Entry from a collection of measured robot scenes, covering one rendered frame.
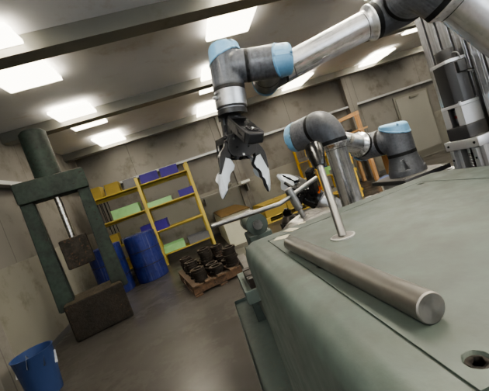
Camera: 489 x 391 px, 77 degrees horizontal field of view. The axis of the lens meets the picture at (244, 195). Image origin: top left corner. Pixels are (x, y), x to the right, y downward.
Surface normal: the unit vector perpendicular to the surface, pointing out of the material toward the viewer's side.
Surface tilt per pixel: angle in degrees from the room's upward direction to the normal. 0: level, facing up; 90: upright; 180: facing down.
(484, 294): 0
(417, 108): 90
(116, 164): 90
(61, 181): 90
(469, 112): 90
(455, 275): 0
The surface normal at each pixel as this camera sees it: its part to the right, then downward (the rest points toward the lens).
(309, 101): 0.18, 0.00
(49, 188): 0.44, -0.10
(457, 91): -0.52, 0.24
